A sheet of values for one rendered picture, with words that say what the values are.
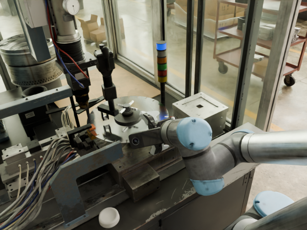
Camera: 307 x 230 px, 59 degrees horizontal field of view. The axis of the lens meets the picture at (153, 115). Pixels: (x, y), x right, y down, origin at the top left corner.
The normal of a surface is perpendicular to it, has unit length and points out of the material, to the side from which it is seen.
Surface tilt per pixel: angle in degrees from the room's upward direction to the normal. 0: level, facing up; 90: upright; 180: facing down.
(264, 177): 0
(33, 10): 90
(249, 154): 86
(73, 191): 90
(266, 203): 8
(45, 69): 90
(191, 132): 56
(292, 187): 0
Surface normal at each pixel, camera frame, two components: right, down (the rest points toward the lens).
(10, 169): 0.55, 0.45
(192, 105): -0.05, -0.83
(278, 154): -0.83, 0.29
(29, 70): 0.22, 0.54
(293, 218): -0.97, -0.22
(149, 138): -0.19, 0.13
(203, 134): 0.33, -0.05
